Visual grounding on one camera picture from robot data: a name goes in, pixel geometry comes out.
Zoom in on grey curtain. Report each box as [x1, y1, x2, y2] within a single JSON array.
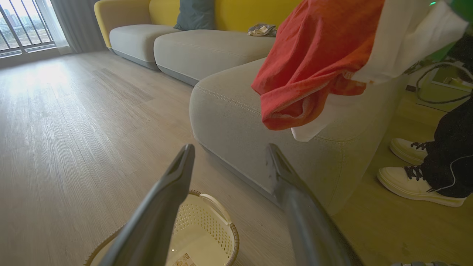
[[50, 0, 108, 54]]

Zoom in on black cable with teal plug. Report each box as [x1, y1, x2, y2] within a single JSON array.
[[416, 61, 473, 105]]

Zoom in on teal sofa cushion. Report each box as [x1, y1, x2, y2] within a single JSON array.
[[174, 0, 217, 31]]

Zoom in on small crumpled grey cloth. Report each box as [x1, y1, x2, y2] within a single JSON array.
[[248, 23, 278, 37]]

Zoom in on black trousers of person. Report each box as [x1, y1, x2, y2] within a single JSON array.
[[421, 35, 473, 198]]

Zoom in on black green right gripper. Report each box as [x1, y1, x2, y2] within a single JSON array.
[[449, 0, 473, 24]]

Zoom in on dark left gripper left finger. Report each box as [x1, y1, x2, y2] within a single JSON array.
[[98, 144, 195, 266]]

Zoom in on cream sneaker with black laces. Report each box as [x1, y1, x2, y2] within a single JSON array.
[[390, 138, 429, 166], [377, 166, 467, 207]]

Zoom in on grey and yellow sofa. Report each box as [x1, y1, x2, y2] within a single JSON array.
[[94, 0, 411, 216]]

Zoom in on window with metal railing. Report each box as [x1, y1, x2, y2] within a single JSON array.
[[0, 0, 56, 57]]

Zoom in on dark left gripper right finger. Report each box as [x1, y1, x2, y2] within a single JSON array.
[[266, 143, 364, 266]]

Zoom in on printed sticker inside basket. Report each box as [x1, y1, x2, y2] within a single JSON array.
[[173, 253, 197, 266]]

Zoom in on cream plastic laundry basket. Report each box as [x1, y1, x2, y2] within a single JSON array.
[[84, 190, 240, 266]]

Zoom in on red and white garment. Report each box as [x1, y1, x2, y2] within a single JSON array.
[[251, 0, 469, 143]]

